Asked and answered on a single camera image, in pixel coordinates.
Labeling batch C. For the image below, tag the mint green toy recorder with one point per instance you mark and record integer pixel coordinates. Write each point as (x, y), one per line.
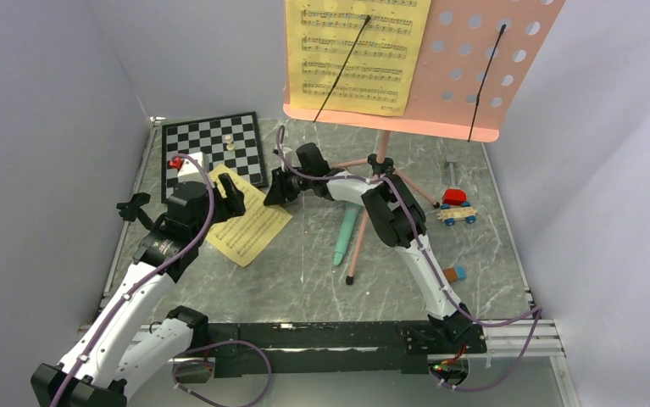
(349, 218)

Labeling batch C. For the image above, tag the yellow sheet music page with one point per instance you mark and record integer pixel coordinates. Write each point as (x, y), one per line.
(353, 56)
(243, 238)

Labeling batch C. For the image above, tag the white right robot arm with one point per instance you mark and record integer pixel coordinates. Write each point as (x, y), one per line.
(399, 222)

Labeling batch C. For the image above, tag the black clamp knob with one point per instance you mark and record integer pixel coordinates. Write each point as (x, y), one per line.
(132, 210)

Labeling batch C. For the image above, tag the yellow sheet music bottom page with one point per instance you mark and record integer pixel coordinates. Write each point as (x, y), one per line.
(243, 238)

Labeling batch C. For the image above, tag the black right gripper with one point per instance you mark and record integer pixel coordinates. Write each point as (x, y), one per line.
(279, 190)

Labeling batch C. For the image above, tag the black white chessboard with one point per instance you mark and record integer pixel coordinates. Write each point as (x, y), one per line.
(208, 136)

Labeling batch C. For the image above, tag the pink perforated music stand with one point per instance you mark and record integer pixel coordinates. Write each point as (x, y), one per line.
(472, 60)

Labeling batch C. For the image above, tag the orange blue toy block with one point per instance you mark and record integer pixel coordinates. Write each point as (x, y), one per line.
(454, 274)

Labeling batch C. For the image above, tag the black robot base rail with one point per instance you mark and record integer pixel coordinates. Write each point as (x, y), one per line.
(239, 349)

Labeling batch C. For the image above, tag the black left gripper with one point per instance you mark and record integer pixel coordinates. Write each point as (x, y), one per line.
(232, 205)

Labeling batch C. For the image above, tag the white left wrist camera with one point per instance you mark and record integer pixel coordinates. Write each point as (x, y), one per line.
(185, 170)

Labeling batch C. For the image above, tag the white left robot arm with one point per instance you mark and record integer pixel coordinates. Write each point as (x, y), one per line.
(105, 367)

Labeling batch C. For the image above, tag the yellow sheet music top page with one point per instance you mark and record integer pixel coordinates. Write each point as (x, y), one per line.
(353, 56)

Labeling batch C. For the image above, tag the red wooden toy car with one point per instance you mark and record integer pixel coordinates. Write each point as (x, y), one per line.
(455, 207)

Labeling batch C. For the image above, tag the grey metal bracket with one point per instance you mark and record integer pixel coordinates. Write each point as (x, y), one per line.
(451, 161)

